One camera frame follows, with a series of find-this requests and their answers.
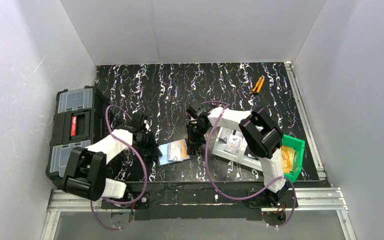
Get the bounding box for white printed credit card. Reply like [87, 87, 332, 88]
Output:
[168, 139, 190, 162]

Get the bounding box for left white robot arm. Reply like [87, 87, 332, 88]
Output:
[60, 113, 162, 201]

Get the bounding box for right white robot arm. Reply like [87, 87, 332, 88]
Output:
[186, 102, 286, 194]

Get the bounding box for white cards in left bin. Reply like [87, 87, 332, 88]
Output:
[218, 127, 243, 143]

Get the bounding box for gold cards in green bin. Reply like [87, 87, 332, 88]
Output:
[280, 145, 296, 174]

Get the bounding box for grey bin left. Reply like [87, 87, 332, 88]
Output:
[212, 127, 247, 163]

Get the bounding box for grey bin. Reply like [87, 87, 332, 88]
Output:
[212, 127, 247, 163]
[237, 148, 263, 172]

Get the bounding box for grey bin middle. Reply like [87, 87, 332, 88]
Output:
[237, 148, 263, 172]

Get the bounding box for black tool box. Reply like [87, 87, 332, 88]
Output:
[45, 86, 110, 189]

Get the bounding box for orange black utility knife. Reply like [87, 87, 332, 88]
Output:
[250, 75, 265, 95]

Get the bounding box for green bin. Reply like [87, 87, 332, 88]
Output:
[280, 134, 306, 183]

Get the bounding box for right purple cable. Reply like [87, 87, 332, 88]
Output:
[200, 100, 297, 229]

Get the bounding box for purple cable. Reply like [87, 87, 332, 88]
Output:
[200, 100, 297, 229]
[90, 104, 148, 231]

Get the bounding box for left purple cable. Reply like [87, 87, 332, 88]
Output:
[90, 104, 148, 231]

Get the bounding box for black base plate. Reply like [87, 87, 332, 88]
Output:
[100, 181, 299, 221]

